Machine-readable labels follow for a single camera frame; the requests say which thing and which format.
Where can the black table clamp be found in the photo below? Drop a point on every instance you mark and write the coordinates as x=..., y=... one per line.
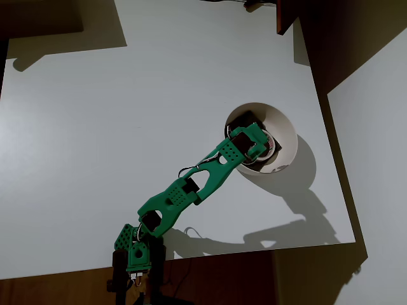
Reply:
x=119, y=273
x=156, y=267

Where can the reddish brown furniture piece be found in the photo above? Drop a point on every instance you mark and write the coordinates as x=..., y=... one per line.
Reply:
x=284, y=16

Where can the beige round bowl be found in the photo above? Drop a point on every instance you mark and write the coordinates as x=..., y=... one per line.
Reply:
x=281, y=127

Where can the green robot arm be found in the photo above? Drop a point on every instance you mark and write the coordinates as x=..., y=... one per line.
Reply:
x=216, y=178

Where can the small dark object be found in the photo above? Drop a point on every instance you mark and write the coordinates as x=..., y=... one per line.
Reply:
x=251, y=4

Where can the dark box shaped object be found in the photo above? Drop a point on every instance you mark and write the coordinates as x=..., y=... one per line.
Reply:
x=38, y=16

